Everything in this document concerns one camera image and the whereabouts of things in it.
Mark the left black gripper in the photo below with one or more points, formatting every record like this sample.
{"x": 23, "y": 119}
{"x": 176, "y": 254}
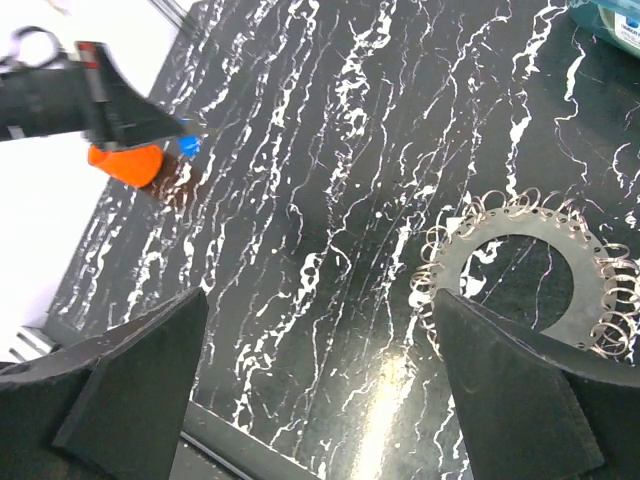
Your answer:
{"x": 89, "y": 96}

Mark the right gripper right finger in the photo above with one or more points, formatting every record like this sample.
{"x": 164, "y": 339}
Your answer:
{"x": 531, "y": 407}

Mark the orange plastic cup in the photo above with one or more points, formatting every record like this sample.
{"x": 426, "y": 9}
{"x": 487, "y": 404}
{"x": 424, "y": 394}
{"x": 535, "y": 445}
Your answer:
{"x": 136, "y": 167}

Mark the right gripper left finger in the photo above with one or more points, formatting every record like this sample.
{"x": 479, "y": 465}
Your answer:
{"x": 109, "y": 407}

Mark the teal transparent plastic basket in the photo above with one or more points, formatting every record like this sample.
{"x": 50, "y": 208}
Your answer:
{"x": 614, "y": 21}

